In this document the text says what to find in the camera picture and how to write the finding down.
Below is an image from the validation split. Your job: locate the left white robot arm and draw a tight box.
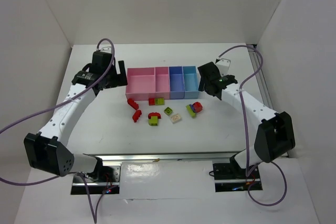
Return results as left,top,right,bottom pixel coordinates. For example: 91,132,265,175
24,50,128,180

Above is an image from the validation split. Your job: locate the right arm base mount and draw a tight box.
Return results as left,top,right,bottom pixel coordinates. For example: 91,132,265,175
208,163,263,193

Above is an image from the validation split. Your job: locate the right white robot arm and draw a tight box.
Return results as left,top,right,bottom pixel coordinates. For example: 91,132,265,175
198,62,296,176

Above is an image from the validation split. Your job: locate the purple lego plate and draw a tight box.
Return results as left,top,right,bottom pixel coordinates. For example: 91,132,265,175
189,104,197,113

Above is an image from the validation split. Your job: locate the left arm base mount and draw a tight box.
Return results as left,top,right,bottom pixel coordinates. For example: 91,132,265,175
70,163,121,195

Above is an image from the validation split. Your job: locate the narrow pink container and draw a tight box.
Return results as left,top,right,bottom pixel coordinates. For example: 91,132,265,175
155,67,170,100

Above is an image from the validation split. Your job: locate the long red lego brick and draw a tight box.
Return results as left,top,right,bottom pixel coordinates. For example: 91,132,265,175
127,98,139,110

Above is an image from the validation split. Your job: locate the green square lego brick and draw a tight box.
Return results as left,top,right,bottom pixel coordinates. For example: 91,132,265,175
164,107,173,116

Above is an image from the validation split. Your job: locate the red square lego brick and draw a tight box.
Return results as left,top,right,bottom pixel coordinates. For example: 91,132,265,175
148,98,155,106

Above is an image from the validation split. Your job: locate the front aluminium rail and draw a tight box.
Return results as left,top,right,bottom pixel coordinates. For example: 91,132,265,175
93,152,237,162

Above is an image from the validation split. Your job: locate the blue purple container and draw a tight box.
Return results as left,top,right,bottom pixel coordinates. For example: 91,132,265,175
169,66,185,100

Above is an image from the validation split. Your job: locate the white tan lego brick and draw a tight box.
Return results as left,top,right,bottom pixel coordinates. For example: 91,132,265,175
170,113,182,124

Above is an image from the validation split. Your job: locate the long green lego brick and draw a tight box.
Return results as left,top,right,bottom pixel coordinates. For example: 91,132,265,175
186,104,196,118

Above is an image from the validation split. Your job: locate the large pink container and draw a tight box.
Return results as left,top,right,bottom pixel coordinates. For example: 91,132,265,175
125,67,155,101

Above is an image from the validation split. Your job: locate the red curved lego brick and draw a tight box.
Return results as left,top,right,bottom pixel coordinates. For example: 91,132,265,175
148,112,161,119

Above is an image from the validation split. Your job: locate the light blue container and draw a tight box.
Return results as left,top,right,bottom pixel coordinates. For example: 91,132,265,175
183,66,199,99

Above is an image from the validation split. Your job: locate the red flower lego brick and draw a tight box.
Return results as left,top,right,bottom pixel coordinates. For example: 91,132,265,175
193,102,203,113

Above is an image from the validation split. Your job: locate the green printed lego brick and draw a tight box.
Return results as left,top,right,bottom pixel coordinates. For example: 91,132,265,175
154,98,165,105

